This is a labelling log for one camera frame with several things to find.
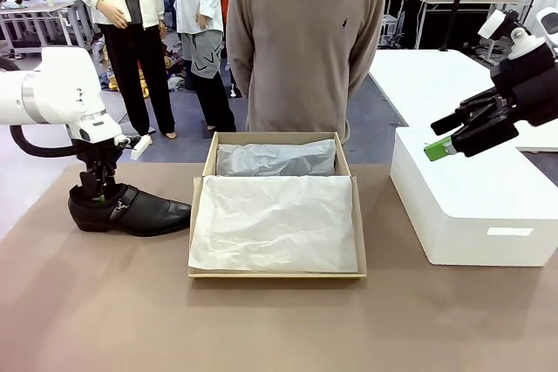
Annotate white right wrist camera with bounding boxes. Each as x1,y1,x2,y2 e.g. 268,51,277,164
478,9,548,60

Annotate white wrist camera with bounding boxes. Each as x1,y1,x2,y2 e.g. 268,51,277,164
478,9,548,60
113,134,153,160

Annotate large white platform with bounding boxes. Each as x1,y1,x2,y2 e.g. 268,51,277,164
368,49,558,152

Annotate cardboard shoe box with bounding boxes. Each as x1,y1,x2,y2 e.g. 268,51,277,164
203,131,352,179

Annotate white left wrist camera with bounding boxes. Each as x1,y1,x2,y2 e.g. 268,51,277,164
113,134,153,160

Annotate person in beige sweater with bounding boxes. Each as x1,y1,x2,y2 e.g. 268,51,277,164
225,0,388,146

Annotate white tissue paper sheet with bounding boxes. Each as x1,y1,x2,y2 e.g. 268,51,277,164
189,139,359,274

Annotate black vertical pole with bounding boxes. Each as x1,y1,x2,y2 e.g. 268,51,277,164
439,0,467,51

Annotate white foam block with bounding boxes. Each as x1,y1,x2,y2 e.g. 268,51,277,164
389,126,558,267

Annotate pile of clothes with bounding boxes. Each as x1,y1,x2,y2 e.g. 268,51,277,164
93,36,195,94

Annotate black corrugated cable hose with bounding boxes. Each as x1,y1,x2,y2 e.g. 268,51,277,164
8,125,95,159

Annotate mannequin white jacket black trousers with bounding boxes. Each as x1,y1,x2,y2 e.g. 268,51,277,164
65,0,178,140

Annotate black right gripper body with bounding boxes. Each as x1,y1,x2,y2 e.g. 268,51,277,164
490,44,558,127

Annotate grey background work table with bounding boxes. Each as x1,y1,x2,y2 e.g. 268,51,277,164
0,0,95,59

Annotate white label sticker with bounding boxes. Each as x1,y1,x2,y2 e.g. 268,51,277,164
487,227,534,237

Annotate cardboard shoe box lid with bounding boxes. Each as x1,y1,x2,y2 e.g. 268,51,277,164
187,174,367,280

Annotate black leather buckle shoe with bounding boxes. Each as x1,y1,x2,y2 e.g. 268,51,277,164
67,184,193,237

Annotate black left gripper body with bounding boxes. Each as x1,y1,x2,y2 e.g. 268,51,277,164
74,140,120,178

